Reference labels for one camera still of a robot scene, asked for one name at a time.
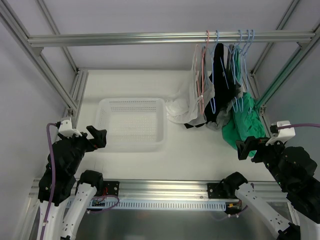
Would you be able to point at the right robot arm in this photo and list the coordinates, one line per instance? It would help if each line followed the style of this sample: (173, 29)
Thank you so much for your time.
(293, 170)

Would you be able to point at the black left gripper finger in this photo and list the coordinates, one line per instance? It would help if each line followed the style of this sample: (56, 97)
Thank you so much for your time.
(97, 134)
(99, 142)

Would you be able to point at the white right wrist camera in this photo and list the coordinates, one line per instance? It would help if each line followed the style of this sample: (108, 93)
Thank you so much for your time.
(280, 131)

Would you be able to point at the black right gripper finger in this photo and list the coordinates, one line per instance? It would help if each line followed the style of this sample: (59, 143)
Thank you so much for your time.
(246, 150)
(251, 143)

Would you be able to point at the grey tank top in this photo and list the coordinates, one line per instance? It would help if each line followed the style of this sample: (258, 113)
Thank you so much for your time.
(221, 81)

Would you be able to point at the white slotted cable duct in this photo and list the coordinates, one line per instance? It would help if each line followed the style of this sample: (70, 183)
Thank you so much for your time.
(153, 204)

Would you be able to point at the blue hanger with black top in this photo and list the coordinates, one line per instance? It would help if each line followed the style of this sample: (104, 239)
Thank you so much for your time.
(232, 73)

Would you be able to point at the aluminium front rail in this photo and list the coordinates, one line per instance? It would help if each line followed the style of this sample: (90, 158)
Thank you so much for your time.
(180, 190)

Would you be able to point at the white plastic basket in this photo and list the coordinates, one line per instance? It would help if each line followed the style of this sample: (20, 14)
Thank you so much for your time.
(133, 124)

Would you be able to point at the white tank top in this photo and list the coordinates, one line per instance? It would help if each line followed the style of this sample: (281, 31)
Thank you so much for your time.
(183, 107)

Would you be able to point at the aluminium hanging rail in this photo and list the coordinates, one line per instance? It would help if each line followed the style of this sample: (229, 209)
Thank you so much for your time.
(118, 39)

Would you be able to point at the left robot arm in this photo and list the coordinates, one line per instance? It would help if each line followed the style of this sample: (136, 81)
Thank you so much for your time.
(62, 199)

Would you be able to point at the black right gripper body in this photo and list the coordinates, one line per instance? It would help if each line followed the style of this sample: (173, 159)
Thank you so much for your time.
(253, 147)

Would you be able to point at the black tank top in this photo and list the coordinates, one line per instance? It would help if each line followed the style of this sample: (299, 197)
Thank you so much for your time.
(225, 116)

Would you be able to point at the pink hanger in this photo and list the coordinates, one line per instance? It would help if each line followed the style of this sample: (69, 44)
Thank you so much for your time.
(201, 80)

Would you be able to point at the blue hanger with green top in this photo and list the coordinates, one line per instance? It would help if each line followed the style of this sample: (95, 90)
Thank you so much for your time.
(246, 70)

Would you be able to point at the green tank top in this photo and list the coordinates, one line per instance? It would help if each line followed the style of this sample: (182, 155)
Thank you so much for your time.
(243, 124)

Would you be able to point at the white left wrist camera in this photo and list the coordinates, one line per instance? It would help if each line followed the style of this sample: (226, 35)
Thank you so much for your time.
(67, 126)

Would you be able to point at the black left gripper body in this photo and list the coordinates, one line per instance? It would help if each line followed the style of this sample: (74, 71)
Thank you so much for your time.
(90, 140)

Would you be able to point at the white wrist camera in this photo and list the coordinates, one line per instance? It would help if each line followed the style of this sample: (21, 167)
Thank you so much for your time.
(280, 131)
(67, 126)

